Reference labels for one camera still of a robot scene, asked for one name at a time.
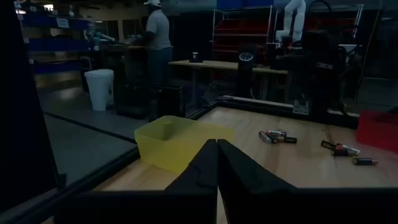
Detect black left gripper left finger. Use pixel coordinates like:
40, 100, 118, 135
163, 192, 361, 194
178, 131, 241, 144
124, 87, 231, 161
54, 139, 218, 224

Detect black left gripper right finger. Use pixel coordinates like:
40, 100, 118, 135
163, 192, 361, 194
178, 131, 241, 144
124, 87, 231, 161
217, 139, 398, 224

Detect translucent yellow plastic bin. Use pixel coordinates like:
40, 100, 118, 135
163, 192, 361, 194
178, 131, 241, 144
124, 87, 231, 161
134, 115, 234, 174

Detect black cylindrical device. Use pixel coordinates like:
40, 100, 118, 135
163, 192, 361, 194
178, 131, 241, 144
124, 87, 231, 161
238, 52, 255, 98

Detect wooden background table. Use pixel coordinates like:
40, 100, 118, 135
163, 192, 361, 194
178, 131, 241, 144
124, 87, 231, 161
167, 59, 289, 103

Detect white trash bin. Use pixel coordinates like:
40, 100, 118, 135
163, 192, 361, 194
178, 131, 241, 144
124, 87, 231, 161
84, 68, 115, 112

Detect red plastic bin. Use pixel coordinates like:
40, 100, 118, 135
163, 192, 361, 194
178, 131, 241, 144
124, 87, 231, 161
356, 109, 398, 154

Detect metal rack with red bins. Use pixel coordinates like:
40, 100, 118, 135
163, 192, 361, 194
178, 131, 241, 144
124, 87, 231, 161
212, 5, 274, 63

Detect person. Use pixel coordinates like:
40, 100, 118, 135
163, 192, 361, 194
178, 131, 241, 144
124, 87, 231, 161
133, 0, 174, 90

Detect shelving with blue bins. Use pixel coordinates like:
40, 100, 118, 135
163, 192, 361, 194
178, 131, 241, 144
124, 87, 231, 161
18, 2, 94, 75

